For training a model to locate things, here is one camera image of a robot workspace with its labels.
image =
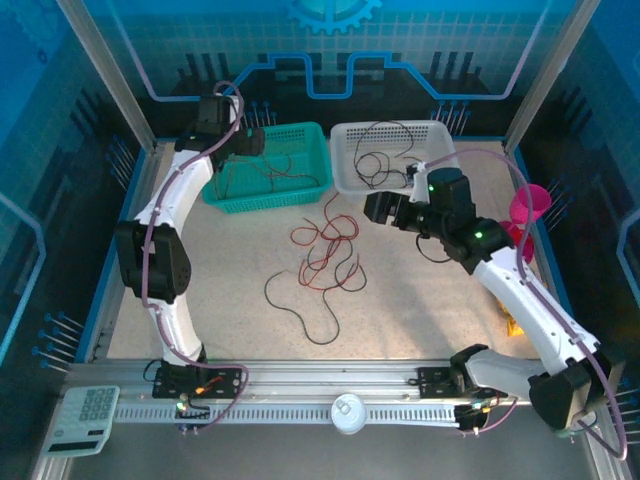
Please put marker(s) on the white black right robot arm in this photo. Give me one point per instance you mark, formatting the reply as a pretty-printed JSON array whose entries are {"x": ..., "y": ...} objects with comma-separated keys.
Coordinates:
[{"x": 530, "y": 300}]

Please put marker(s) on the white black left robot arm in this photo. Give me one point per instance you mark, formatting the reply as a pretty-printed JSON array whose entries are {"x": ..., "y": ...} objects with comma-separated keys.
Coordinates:
[{"x": 170, "y": 200}]

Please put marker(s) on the aluminium frame post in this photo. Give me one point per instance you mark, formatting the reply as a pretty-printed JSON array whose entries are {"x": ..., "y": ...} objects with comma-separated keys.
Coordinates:
[
  {"x": 110, "y": 75},
  {"x": 549, "y": 75}
]

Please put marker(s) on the teal plastic basket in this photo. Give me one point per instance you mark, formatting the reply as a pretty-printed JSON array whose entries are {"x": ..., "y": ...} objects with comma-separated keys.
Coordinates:
[{"x": 300, "y": 145}]

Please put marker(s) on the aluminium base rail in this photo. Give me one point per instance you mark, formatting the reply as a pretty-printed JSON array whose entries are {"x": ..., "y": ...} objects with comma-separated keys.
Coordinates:
[{"x": 325, "y": 375}]

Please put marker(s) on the white plastic basket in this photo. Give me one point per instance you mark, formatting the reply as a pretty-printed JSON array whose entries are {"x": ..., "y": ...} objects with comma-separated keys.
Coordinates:
[{"x": 440, "y": 150}]

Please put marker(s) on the yellow snack bag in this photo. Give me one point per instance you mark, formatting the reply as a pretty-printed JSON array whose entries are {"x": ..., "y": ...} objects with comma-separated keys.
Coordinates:
[{"x": 512, "y": 325}]

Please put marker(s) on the white round lid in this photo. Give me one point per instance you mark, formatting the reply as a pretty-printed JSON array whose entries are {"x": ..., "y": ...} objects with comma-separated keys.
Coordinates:
[{"x": 349, "y": 414}]

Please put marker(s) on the white desk calculator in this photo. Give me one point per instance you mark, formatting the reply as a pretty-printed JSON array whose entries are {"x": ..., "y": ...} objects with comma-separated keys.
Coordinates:
[{"x": 85, "y": 415}]

